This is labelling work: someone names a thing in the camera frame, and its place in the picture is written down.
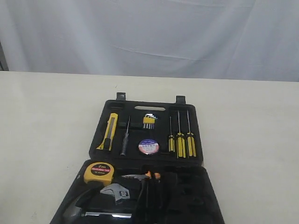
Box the black electrical tape roll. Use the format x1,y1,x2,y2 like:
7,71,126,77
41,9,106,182
138,139,160,155

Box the black plastic tool case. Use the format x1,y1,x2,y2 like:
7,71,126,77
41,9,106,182
51,92,224,224

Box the yellow utility knife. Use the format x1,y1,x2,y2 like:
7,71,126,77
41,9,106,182
96,113,118,151

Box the yellow tape measure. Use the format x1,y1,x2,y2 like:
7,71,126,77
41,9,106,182
83,162,114,186

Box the orange black combination pliers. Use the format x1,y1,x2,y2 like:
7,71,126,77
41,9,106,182
122,171,162,222

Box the yellow hex key set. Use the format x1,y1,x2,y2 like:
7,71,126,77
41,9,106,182
142,113,157,129

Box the small yellow black screwdriver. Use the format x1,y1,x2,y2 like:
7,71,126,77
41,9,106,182
168,116,175,152

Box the middle yellow black screwdriver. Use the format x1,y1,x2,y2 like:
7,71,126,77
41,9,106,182
176,111,186,158

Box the right yellow black screwdriver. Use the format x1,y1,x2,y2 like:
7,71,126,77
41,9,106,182
186,110,197,157

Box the white backdrop curtain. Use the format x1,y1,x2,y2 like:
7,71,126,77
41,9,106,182
0,0,299,82

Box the steel claw hammer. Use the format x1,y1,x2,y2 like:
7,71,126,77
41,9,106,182
63,188,132,224

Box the clear handle tester screwdriver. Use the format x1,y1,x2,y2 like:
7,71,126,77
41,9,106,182
120,116,130,156

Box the adjustable wrench black handle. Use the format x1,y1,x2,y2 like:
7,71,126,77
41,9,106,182
100,183,141,203

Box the black metal tripod frame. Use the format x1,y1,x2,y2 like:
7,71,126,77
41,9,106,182
0,43,9,71

